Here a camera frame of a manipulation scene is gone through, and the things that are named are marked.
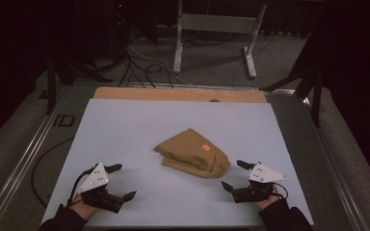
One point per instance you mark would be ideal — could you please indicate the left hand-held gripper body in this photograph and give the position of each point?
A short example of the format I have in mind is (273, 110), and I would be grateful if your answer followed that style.
(93, 183)

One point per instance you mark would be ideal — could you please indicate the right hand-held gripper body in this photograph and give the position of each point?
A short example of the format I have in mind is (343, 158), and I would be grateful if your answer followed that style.
(265, 175)

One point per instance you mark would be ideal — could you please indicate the tan pants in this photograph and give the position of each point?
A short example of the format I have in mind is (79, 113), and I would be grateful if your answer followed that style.
(192, 154)

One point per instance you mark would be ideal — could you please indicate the person's right hand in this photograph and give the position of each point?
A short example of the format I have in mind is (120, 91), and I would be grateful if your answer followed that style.
(268, 201)

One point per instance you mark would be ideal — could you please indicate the person's left hand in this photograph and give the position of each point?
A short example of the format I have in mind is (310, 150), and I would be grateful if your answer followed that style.
(83, 208)

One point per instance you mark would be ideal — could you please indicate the white table mat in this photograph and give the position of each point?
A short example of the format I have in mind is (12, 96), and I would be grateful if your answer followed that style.
(125, 128)

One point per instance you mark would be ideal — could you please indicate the black tripod stand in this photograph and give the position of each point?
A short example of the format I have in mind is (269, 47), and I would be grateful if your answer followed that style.
(311, 77)
(61, 69)

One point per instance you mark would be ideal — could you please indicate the dark equipment tower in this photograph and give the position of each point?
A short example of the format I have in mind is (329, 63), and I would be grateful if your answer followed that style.
(119, 25)

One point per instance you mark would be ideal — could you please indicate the white metal stand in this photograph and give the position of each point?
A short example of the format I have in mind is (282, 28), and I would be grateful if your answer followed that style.
(218, 24)

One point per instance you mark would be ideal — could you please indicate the aluminium floor rail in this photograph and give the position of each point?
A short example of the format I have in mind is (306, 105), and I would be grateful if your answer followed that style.
(22, 160)
(337, 173)

